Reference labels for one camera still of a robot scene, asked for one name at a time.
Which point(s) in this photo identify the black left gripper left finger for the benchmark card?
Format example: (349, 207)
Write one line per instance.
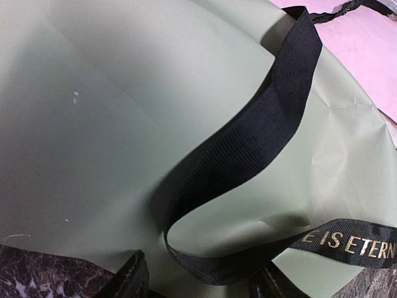
(132, 278)

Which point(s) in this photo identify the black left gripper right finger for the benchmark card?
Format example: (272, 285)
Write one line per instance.
(271, 282)

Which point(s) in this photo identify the peach green wrapping paper sheet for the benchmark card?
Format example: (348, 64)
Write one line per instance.
(106, 105)

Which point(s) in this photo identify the black lettered ribbon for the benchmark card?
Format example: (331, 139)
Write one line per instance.
(249, 143)

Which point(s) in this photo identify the pink wrapping paper sheet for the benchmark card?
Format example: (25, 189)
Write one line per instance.
(364, 41)

